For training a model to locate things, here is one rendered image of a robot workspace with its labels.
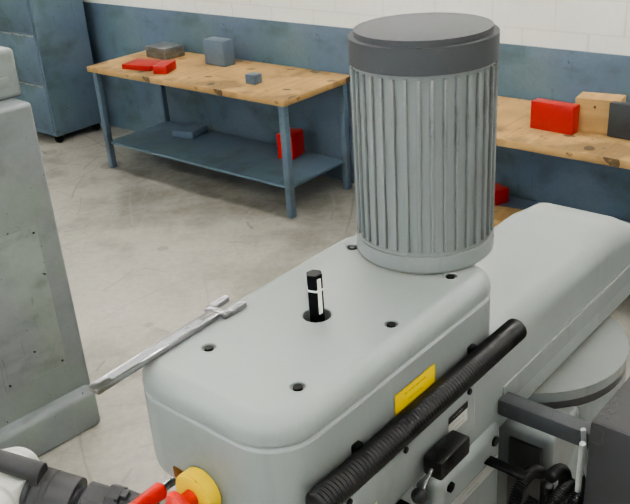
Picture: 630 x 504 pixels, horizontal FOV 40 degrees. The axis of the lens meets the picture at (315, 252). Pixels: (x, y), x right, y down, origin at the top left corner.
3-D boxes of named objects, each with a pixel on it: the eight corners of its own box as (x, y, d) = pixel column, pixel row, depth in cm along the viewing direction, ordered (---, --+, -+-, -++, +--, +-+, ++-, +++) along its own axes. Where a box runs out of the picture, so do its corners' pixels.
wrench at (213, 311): (104, 399, 96) (103, 392, 96) (82, 388, 98) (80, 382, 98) (246, 306, 113) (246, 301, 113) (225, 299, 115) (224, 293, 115)
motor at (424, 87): (446, 288, 114) (446, 48, 100) (330, 253, 126) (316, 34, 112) (518, 235, 128) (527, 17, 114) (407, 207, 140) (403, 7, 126)
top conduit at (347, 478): (329, 526, 92) (327, 501, 91) (300, 509, 95) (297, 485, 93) (527, 342, 123) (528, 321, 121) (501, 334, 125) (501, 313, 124)
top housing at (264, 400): (289, 556, 94) (277, 440, 87) (137, 465, 110) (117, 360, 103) (500, 362, 126) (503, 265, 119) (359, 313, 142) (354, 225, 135)
